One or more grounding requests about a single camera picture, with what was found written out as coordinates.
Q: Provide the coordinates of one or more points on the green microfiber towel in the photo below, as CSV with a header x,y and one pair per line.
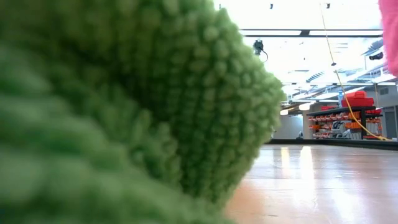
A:
x,y
124,109

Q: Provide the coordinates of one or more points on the black shelf with red bins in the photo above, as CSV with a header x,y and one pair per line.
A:
x,y
342,110

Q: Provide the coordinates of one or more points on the dark blue round object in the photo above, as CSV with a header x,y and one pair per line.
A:
x,y
377,56

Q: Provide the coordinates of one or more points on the white oblong ceiling lamp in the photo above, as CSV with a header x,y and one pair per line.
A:
x,y
284,112
305,106

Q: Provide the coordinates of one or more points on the black overhead beam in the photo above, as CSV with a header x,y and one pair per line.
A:
x,y
304,33

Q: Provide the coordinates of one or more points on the dark hanging camera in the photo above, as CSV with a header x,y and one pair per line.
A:
x,y
258,46

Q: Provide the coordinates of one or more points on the pink microfiber towel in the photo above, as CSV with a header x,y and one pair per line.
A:
x,y
391,31

